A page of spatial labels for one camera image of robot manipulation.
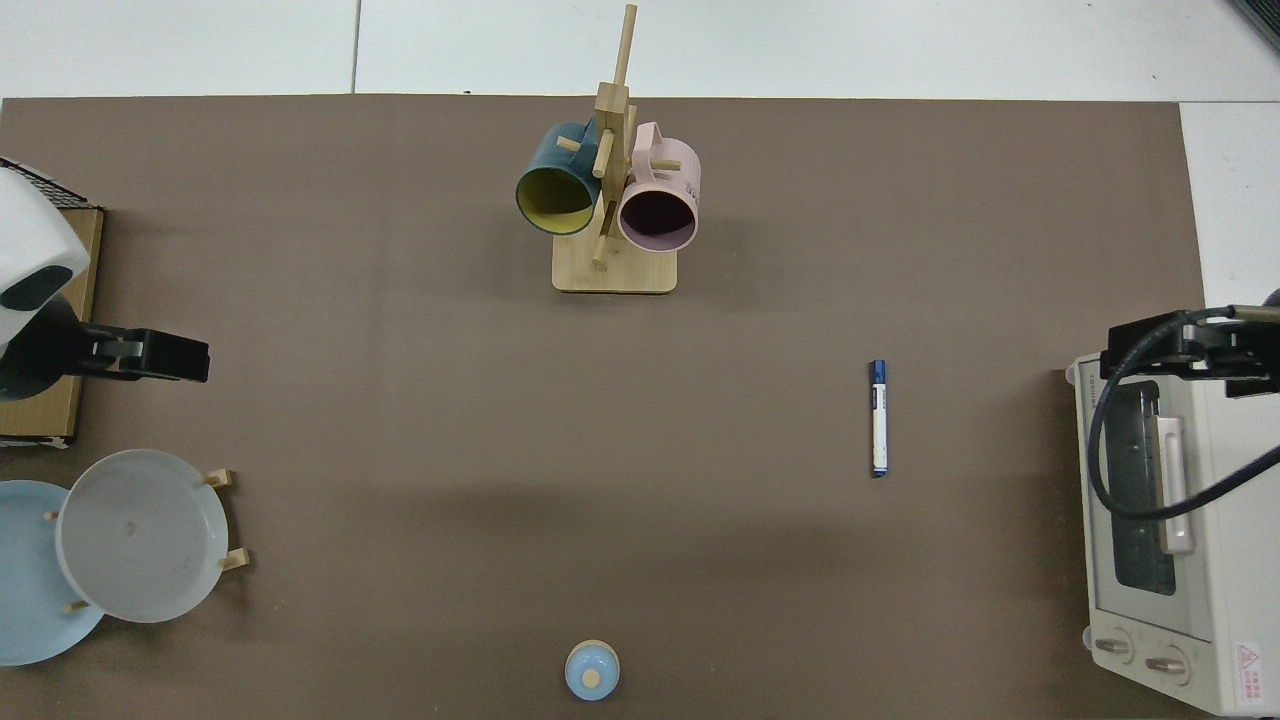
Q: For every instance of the blue and white marker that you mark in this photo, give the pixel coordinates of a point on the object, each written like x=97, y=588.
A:
x=879, y=420

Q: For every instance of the grey plate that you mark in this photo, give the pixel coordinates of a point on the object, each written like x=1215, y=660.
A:
x=140, y=540

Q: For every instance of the wooden plate rack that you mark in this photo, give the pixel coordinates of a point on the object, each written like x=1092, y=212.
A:
x=232, y=560

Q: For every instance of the pale toaster oven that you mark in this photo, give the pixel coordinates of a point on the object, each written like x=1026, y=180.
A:
x=1230, y=560

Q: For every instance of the brown table cloth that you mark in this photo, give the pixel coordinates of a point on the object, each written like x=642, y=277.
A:
x=400, y=300

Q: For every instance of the light blue plate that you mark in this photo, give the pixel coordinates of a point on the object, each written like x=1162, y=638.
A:
x=30, y=600

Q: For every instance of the dark grey device edge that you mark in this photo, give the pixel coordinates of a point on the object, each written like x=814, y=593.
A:
x=1265, y=15

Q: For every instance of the teal cup yellow inside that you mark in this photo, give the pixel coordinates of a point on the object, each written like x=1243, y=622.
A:
x=548, y=150

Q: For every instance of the wooden cup stand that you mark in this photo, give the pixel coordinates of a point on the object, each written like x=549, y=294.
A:
x=615, y=275

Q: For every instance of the pink cup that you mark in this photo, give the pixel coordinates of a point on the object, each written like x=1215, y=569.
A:
x=643, y=178

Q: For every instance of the small blue round thing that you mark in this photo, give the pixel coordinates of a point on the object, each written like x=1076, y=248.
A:
x=580, y=670

